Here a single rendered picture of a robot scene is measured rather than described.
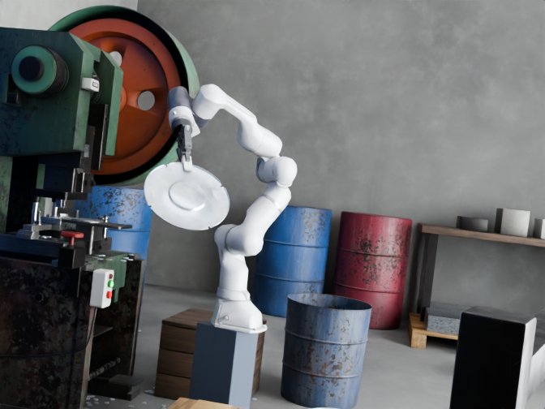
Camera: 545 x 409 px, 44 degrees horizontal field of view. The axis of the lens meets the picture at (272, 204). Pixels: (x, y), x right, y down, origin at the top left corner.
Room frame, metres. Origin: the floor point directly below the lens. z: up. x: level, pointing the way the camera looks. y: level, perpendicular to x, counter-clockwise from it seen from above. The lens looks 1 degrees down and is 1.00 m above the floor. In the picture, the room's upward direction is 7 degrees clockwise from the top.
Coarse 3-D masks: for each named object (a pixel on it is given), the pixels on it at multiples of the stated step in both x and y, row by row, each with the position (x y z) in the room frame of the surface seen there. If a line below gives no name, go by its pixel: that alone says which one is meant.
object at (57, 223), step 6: (54, 216) 2.77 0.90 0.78; (42, 222) 2.68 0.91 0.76; (48, 222) 2.68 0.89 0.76; (54, 222) 2.67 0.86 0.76; (60, 222) 2.67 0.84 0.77; (66, 222) 2.71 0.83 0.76; (54, 228) 2.67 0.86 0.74; (60, 228) 2.67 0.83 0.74; (66, 228) 2.72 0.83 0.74; (72, 228) 2.78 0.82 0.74
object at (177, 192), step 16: (160, 176) 2.23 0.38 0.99; (176, 176) 2.25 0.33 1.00; (192, 176) 2.28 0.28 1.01; (208, 176) 2.31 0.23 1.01; (144, 192) 2.15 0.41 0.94; (160, 192) 2.18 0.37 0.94; (176, 192) 2.19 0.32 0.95; (192, 192) 2.22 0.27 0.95; (208, 192) 2.25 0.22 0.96; (224, 192) 2.28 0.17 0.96; (160, 208) 2.13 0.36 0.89; (176, 208) 2.16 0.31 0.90; (192, 208) 2.17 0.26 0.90; (208, 208) 2.21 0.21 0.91; (224, 208) 2.23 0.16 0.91; (176, 224) 2.11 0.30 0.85; (192, 224) 2.14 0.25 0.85
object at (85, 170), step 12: (84, 156) 2.74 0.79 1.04; (48, 168) 2.68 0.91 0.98; (60, 168) 2.67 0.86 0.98; (72, 168) 2.66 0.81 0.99; (84, 168) 2.75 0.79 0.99; (48, 180) 2.68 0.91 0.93; (60, 180) 2.67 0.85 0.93; (72, 180) 2.66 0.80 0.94; (84, 180) 2.69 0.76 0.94; (72, 192) 2.67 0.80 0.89; (84, 192) 2.77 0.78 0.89
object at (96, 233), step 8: (80, 224) 2.66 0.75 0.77; (88, 224) 2.65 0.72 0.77; (96, 224) 2.65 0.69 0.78; (104, 224) 2.65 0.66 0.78; (112, 224) 2.70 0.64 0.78; (120, 224) 2.75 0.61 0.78; (80, 232) 2.68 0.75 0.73; (88, 232) 2.67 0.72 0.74; (96, 232) 2.70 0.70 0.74; (88, 240) 2.67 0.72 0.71; (96, 240) 2.71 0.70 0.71; (88, 248) 2.67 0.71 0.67; (96, 248) 2.70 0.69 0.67
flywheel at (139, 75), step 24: (96, 24) 3.09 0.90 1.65; (120, 24) 3.07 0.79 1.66; (120, 48) 3.11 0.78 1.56; (144, 48) 3.09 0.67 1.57; (168, 48) 3.07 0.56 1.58; (144, 72) 3.08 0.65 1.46; (168, 72) 3.03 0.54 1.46; (120, 120) 3.10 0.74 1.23; (144, 120) 3.08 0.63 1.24; (168, 120) 3.02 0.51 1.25; (120, 144) 3.10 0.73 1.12; (144, 144) 3.08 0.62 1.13; (168, 144) 3.06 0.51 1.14; (120, 168) 3.06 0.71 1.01; (144, 168) 3.13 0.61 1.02
